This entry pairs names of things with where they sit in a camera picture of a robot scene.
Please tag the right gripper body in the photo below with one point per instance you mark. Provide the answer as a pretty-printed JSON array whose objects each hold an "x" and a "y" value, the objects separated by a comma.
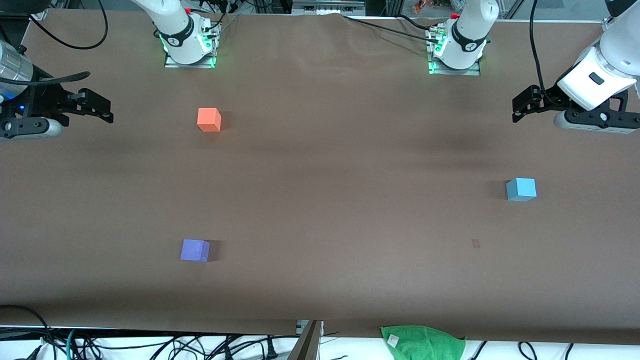
[{"x": 44, "y": 99}]

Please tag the blue foam block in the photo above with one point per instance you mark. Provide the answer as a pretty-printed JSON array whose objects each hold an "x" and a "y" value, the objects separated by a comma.
[{"x": 521, "y": 190}]

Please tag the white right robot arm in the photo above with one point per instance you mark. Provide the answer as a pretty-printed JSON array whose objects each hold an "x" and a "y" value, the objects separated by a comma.
[{"x": 172, "y": 20}]

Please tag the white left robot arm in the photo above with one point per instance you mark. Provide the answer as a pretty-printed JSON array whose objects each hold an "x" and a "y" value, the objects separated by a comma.
[{"x": 470, "y": 30}]

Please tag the orange foam block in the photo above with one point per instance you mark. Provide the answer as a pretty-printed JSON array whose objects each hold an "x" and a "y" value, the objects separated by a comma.
[{"x": 209, "y": 120}]

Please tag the purple foam block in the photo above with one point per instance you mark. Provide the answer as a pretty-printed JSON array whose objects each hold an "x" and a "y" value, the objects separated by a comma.
[{"x": 194, "y": 250}]

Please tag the brown table cover sheet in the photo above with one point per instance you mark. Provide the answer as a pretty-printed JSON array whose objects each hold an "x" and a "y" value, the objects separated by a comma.
[{"x": 320, "y": 200}]

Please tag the green cloth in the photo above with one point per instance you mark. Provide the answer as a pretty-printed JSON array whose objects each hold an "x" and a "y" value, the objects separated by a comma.
[{"x": 425, "y": 345}]

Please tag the grey metal beam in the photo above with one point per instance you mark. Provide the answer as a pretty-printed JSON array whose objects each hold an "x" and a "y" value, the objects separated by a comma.
[{"x": 307, "y": 345}]

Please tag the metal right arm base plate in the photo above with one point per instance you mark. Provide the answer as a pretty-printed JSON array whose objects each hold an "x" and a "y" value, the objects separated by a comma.
[{"x": 175, "y": 64}]

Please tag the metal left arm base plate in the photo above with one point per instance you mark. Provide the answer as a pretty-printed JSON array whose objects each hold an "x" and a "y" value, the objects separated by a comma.
[{"x": 440, "y": 72}]

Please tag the silver metal frame rail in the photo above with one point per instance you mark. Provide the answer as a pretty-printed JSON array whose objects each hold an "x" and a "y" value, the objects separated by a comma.
[{"x": 327, "y": 6}]

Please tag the small grey metal bracket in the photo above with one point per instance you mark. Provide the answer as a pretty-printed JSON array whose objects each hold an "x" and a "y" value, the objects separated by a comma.
[{"x": 302, "y": 327}]

